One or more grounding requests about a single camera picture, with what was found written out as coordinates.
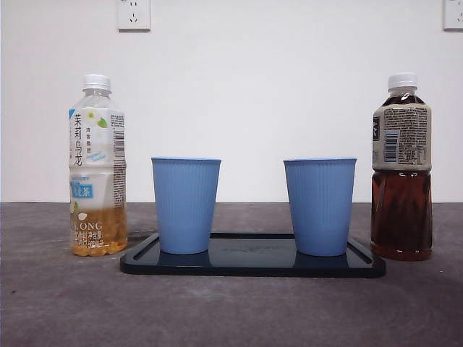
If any dark teal rectangular tray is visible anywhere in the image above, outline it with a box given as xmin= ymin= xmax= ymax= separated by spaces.
xmin=119 ymin=231 xmax=387 ymax=278

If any blue ribbed cup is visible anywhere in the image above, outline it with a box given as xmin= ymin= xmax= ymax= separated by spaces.
xmin=150 ymin=156 xmax=222 ymax=255
xmin=283 ymin=157 xmax=358 ymax=257

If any white wall socket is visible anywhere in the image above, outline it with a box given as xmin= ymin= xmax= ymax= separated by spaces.
xmin=116 ymin=0 xmax=151 ymax=32
xmin=442 ymin=0 xmax=463 ymax=31

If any jasmine oolong tea bottle white label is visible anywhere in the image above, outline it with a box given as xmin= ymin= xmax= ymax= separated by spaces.
xmin=68 ymin=74 xmax=128 ymax=257

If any dark tea bottle beige label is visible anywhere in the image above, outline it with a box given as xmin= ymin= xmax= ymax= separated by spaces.
xmin=370 ymin=72 xmax=434 ymax=262

